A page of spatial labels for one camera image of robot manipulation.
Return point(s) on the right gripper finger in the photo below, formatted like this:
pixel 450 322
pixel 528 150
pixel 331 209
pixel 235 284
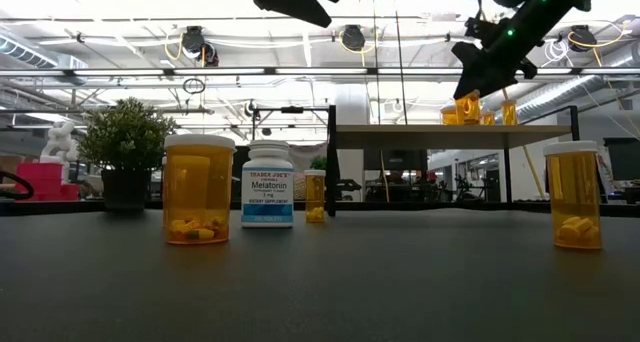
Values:
pixel 487 67

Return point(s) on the large orange pill bottle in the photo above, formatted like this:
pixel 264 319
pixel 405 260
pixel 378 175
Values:
pixel 448 117
pixel 468 111
pixel 198 192

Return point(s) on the small orange pill bottle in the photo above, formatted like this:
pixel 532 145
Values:
pixel 315 197
pixel 573 197
pixel 509 113
pixel 487 118

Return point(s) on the black monitor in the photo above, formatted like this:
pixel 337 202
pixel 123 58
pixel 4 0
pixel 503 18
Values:
pixel 622 157

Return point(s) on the small green plant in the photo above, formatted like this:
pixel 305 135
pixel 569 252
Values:
pixel 318 162

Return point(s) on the white melatonin bottle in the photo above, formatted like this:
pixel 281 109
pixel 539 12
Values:
pixel 267 187

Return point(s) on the potted green plant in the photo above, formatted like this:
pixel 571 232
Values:
pixel 125 147

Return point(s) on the black table mat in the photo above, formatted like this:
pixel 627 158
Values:
pixel 320 282

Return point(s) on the pink box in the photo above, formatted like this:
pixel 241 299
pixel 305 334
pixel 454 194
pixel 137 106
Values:
pixel 45 182

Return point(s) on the wooden shelf with black frame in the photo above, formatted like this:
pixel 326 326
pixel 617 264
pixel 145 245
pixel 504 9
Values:
pixel 425 137

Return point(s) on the black aluminium table frame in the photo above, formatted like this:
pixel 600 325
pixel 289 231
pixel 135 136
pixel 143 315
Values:
pixel 50 208

